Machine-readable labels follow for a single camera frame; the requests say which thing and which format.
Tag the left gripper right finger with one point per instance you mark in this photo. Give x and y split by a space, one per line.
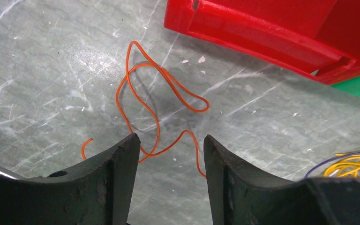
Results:
243 194

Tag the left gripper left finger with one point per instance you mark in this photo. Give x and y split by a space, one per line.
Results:
96 191

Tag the red plastic bin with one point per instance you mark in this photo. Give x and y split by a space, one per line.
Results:
319 39

